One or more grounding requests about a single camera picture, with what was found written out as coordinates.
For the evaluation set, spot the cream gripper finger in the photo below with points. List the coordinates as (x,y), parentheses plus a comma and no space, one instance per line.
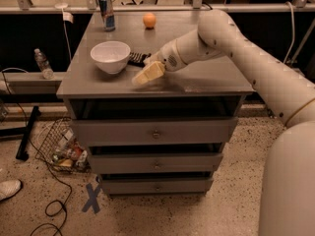
(151,59)
(149,73)

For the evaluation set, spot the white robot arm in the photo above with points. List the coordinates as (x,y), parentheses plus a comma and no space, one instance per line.
(287,206)

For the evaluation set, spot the white ceramic bowl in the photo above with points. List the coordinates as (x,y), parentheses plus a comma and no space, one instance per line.
(111,56)

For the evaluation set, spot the orange fruit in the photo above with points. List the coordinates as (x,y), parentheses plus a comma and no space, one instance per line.
(149,20)

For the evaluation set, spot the grey drawer cabinet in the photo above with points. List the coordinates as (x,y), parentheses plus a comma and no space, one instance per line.
(213,89)

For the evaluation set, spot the blue red energy drink can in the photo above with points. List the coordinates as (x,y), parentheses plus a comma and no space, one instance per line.
(107,14)

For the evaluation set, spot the top grey drawer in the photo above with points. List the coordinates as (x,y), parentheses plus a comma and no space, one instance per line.
(100,133)

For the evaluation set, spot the grey drawer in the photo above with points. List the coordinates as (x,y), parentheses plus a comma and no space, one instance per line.
(100,133)
(158,186)
(154,163)

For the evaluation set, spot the clear plastic water bottle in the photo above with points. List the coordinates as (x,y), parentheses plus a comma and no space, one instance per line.
(43,64)

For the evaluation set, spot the middle grey drawer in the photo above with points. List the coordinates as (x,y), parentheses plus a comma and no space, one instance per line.
(154,163)

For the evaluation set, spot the bottom grey drawer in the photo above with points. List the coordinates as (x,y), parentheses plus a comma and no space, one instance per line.
(158,186)

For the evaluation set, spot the blue tape cross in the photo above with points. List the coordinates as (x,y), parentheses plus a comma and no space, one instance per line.
(92,197)

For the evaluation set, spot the black metal stand leg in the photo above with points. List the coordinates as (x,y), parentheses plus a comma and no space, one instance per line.
(22,153)

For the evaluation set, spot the white shoe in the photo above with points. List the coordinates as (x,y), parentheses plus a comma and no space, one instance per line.
(10,188)

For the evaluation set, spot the wire basket with snacks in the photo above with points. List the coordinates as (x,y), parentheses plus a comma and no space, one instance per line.
(59,148)

